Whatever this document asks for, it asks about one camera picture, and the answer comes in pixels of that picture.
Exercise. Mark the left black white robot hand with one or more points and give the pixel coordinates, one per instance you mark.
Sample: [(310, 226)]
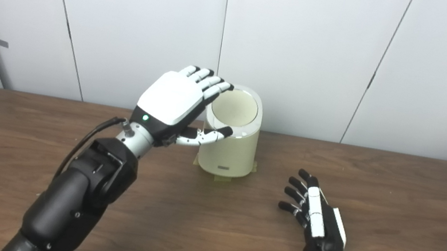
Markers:
[(171, 99)]

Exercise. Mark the yellow-green tape piece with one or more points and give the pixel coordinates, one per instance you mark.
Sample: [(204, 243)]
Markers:
[(254, 167), (196, 160), (222, 179)]

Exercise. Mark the grey wall sticker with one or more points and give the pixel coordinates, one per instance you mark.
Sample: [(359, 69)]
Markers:
[(3, 43)]

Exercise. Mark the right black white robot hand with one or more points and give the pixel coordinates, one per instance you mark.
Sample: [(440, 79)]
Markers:
[(321, 231)]

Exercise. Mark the cream-colored lidded bin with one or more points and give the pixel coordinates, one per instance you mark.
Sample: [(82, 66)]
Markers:
[(231, 149)]

